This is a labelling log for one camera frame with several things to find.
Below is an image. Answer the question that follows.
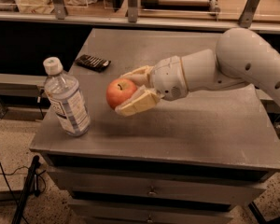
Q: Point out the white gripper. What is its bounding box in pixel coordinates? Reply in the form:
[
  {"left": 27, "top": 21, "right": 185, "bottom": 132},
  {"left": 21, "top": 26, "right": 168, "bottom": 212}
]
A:
[{"left": 115, "top": 56, "right": 189, "bottom": 117}]

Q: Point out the red apple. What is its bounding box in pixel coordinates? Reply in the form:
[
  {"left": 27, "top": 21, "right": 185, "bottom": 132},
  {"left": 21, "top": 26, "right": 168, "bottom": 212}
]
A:
[{"left": 105, "top": 78, "right": 137, "bottom": 109}]

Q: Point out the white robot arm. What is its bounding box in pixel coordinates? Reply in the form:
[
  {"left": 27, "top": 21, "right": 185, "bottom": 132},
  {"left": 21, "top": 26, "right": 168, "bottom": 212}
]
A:
[{"left": 115, "top": 28, "right": 280, "bottom": 117}]

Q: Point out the clear plastic water bottle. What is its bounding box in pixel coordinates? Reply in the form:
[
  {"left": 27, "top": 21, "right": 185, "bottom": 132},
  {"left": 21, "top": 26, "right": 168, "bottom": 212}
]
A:
[{"left": 43, "top": 57, "right": 91, "bottom": 136}]

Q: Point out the black chocolate bar packet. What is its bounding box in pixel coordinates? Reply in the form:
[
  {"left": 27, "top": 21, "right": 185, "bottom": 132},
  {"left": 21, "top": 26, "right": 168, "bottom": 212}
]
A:
[{"left": 75, "top": 54, "right": 111, "bottom": 72}]

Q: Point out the grey drawer cabinet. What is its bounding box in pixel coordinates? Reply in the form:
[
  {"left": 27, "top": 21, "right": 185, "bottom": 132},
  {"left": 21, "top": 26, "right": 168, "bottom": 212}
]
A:
[{"left": 31, "top": 29, "right": 280, "bottom": 224}]

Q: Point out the black tripod leg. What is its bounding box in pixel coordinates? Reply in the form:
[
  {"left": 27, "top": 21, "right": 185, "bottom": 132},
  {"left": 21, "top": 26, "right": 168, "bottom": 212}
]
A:
[{"left": 12, "top": 155, "right": 40, "bottom": 224}]

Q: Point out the upper drawer handle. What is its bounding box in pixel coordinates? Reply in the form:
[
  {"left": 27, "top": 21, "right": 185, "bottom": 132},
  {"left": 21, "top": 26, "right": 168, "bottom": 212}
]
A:
[{"left": 147, "top": 186, "right": 157, "bottom": 197}]

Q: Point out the drawer handle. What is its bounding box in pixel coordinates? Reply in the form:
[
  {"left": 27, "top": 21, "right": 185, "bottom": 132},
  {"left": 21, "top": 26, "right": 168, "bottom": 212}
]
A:
[
  {"left": 147, "top": 186, "right": 157, "bottom": 197},
  {"left": 147, "top": 215, "right": 154, "bottom": 224}
]

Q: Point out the grey metal shelf rail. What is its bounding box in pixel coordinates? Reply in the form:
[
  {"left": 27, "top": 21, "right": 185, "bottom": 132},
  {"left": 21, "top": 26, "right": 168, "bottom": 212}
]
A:
[{"left": 0, "top": 10, "right": 280, "bottom": 35}]

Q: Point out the lower drawer handle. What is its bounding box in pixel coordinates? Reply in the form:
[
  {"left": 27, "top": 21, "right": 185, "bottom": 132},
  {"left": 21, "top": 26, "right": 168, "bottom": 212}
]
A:
[{"left": 147, "top": 215, "right": 154, "bottom": 224}]

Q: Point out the black floor cable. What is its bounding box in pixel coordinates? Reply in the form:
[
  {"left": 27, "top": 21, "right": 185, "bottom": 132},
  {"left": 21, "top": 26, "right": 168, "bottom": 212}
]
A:
[{"left": 0, "top": 142, "right": 31, "bottom": 224}]

